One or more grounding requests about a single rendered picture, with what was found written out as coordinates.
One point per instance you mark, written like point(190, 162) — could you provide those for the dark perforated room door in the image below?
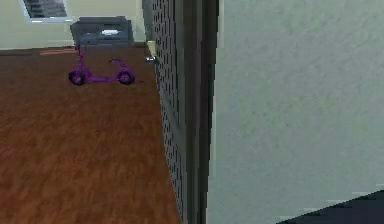
point(175, 100)

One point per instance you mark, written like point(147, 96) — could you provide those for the purple toy scooter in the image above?
point(81, 72)

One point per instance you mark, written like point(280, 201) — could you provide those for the grey chest of drawers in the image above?
point(103, 31)

